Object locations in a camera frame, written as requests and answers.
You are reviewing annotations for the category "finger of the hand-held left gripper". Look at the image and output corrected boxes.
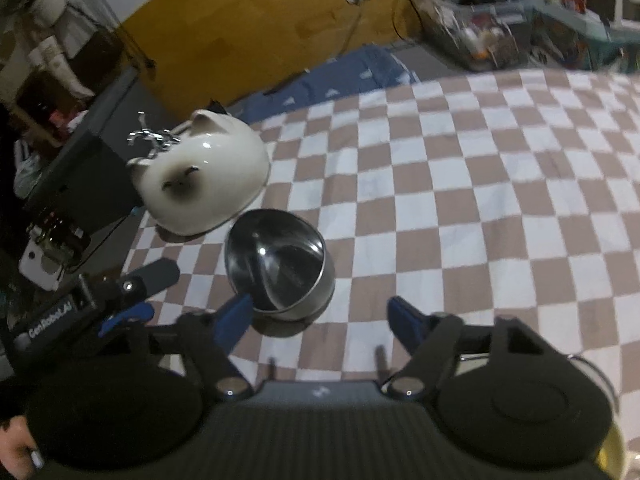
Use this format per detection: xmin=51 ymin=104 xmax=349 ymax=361
xmin=122 ymin=259 xmax=180 ymax=298
xmin=98 ymin=302 xmax=153 ymax=338

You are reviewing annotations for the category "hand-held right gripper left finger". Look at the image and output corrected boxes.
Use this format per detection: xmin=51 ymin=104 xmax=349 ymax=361
xmin=177 ymin=292 xmax=253 ymax=402

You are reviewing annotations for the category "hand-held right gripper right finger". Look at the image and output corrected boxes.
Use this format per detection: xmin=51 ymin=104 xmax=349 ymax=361
xmin=387 ymin=296 xmax=566 ymax=401

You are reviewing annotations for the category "small round steel bowl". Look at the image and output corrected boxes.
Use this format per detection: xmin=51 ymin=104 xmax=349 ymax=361
xmin=224 ymin=208 xmax=337 ymax=322

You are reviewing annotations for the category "person's left hand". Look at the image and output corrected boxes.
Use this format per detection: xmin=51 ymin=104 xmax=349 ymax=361
xmin=0 ymin=415 xmax=46 ymax=480

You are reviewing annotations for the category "white cat-shaped ceramic ornament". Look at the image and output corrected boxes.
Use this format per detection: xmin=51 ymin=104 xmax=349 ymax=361
xmin=126 ymin=109 xmax=271 ymax=236

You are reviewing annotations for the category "grey storage box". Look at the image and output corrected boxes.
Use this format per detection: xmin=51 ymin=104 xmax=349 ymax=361
xmin=22 ymin=67 xmax=146 ymax=233

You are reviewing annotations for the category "brown white checkered tablecloth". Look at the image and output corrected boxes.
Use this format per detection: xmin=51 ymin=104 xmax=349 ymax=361
xmin=120 ymin=67 xmax=640 ymax=480

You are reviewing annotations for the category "small silver metal figurine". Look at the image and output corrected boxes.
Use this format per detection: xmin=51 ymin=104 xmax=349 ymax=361
xmin=128 ymin=112 xmax=181 ymax=157

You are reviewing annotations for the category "blue cloth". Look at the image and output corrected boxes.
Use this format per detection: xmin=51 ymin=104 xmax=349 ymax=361
xmin=225 ymin=44 xmax=421 ymax=123

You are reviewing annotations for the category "white hanging plant pot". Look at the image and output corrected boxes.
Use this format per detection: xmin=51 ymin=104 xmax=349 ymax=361
xmin=30 ymin=0 xmax=68 ymax=28

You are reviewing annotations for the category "clear plastic storage bin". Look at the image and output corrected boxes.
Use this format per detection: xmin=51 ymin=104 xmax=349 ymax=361
xmin=407 ymin=0 xmax=538 ymax=72

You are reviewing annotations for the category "teal patterned box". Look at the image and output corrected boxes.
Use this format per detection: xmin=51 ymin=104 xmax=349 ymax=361
xmin=530 ymin=2 xmax=640 ymax=73

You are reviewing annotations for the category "beige power cable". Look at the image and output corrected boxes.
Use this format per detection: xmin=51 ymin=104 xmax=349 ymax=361
xmin=335 ymin=2 xmax=363 ymax=56

